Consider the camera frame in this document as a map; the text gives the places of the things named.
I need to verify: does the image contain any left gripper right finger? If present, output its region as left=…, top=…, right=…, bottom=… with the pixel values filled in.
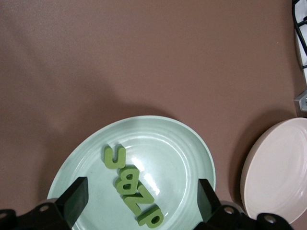
left=191, top=178, right=295, bottom=230

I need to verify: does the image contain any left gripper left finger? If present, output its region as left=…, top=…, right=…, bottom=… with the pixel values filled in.
left=0, top=176, right=90, bottom=230

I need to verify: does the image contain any green letter B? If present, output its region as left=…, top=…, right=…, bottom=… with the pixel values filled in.
left=113, top=167, right=140, bottom=196

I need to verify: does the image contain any green letter u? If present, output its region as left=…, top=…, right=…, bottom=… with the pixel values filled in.
left=103, top=144, right=127, bottom=170

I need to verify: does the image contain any green letter p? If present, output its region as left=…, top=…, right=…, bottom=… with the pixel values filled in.
left=137, top=204, right=165, bottom=229

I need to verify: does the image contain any green letter N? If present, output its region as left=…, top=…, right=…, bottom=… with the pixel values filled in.
left=121, top=184, right=154, bottom=216

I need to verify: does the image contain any green plate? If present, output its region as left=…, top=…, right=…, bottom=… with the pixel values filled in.
left=47, top=115, right=216, bottom=230

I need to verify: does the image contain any pink beige plate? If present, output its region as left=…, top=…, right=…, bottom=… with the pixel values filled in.
left=240, top=117, right=307, bottom=225

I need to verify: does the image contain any table cover sheet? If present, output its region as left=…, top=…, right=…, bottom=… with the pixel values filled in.
left=0, top=0, right=307, bottom=230

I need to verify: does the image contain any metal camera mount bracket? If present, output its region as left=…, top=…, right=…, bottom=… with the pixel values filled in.
left=294, top=90, right=307, bottom=118

